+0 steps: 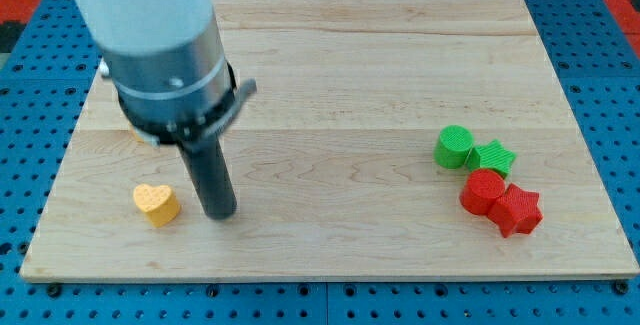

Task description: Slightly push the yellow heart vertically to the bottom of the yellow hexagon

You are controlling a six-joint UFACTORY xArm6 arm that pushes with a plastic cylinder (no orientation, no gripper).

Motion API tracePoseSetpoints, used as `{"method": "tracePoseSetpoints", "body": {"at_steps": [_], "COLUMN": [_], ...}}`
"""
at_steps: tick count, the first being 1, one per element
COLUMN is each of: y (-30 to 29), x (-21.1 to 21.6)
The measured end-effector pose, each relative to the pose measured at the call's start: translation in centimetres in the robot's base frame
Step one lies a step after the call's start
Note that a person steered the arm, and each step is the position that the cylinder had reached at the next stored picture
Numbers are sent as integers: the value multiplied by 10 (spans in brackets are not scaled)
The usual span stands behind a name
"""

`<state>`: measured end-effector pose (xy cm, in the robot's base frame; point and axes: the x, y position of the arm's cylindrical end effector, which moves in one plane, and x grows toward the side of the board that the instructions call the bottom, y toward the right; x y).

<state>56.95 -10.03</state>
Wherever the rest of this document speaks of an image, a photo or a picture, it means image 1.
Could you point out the yellow heart block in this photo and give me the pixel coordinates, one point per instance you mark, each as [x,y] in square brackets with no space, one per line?
[159,204]

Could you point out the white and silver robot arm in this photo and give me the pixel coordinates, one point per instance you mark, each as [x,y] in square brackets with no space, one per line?
[168,65]

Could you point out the yellow hexagon block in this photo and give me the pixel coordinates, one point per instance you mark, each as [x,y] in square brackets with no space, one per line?
[139,136]

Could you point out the wooden board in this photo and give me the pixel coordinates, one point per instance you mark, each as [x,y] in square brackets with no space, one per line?
[332,159]

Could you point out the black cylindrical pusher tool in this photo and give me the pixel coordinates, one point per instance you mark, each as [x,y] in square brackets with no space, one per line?
[208,172]

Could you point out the green cylinder block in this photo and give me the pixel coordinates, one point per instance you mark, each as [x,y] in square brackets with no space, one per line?
[453,146]

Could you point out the red cylinder block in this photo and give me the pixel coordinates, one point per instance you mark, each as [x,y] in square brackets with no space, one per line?
[481,190]

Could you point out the green star block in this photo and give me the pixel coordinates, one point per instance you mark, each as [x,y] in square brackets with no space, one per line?
[493,156]

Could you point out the red star block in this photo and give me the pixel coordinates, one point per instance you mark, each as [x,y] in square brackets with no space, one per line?
[516,211]

